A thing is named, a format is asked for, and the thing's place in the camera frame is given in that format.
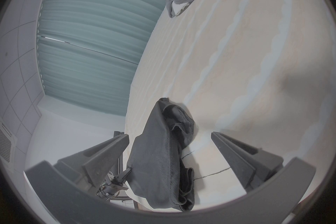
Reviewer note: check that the white ceiling air vent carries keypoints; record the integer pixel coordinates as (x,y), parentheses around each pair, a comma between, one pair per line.
(6,141)

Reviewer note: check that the black T-shirt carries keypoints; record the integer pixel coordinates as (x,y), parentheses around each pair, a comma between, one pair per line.
(152,152)

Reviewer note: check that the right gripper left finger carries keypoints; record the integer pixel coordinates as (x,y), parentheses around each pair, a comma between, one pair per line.
(105,160)

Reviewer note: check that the blue-green curtain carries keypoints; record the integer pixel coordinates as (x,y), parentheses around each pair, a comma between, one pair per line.
(105,7)
(86,78)

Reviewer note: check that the white garment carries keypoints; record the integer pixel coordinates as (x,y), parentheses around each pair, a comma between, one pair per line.
(181,9)

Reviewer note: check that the bed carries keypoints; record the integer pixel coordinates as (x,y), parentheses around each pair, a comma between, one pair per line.
(249,47)

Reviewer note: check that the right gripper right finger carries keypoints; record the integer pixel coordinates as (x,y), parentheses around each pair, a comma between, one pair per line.
(241,160)

